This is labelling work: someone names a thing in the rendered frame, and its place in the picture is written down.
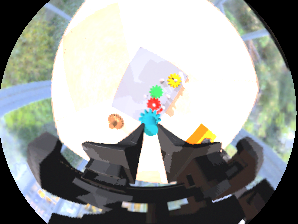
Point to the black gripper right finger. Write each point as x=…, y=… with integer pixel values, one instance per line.
x=177, y=153

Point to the green gear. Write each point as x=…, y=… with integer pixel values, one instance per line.
x=156, y=91

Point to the cyan gear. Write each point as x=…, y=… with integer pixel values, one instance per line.
x=150, y=119

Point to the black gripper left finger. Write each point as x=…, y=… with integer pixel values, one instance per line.
x=126, y=152

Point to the red gear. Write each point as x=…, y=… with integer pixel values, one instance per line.
x=150, y=104

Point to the tan toothed gear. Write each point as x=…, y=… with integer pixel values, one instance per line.
x=115, y=122

